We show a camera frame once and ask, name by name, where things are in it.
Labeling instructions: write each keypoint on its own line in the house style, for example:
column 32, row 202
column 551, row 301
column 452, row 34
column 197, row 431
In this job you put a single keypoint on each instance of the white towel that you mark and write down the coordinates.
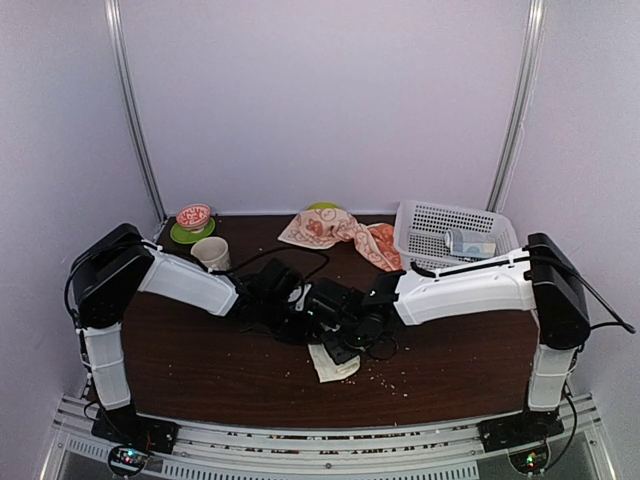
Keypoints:
column 326, row 369

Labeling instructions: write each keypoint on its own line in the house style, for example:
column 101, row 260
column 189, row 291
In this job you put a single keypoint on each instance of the white plastic basket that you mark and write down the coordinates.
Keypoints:
column 437, row 236

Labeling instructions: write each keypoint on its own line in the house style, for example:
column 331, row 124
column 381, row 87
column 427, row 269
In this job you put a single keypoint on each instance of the aluminium frame post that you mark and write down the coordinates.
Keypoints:
column 524, row 89
column 133, row 118

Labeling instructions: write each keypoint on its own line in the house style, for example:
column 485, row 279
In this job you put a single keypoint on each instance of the green bowl behind towel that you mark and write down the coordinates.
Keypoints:
column 322, row 205

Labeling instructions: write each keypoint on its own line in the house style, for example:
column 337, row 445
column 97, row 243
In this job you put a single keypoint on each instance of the red patterned bowl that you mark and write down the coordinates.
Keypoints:
column 194, row 218

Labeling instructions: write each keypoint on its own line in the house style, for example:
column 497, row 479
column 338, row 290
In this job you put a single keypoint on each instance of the rolled grey blue towel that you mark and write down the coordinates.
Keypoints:
column 470, row 244

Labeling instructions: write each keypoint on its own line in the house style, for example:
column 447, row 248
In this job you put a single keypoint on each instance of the orange patterned towel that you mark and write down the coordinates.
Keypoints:
column 322, row 229

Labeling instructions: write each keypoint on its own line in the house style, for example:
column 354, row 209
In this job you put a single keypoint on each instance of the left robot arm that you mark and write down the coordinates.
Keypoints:
column 103, row 281

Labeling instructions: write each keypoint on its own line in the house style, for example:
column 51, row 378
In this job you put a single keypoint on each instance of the white ceramic mug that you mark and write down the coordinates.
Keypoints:
column 213, row 252

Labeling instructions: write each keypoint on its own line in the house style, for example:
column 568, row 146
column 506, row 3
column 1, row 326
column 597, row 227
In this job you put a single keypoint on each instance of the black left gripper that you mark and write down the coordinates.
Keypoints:
column 304, row 334

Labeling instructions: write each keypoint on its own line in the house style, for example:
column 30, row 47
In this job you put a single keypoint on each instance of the green saucer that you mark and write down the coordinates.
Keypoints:
column 185, row 237

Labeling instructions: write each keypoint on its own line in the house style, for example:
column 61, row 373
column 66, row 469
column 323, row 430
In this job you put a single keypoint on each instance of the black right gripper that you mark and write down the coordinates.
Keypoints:
column 337, row 353

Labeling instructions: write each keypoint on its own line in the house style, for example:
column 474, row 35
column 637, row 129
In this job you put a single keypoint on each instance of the left aluminium frame post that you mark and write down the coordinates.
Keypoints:
column 133, row 118

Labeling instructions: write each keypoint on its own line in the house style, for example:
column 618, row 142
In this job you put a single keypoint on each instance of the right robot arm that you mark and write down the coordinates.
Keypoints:
column 537, row 278

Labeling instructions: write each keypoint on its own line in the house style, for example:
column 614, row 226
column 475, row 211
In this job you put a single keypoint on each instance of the right aluminium frame post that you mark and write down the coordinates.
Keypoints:
column 524, row 89

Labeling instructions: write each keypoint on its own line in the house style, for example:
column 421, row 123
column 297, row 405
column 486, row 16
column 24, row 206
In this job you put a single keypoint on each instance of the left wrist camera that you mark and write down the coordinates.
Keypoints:
column 297, row 297

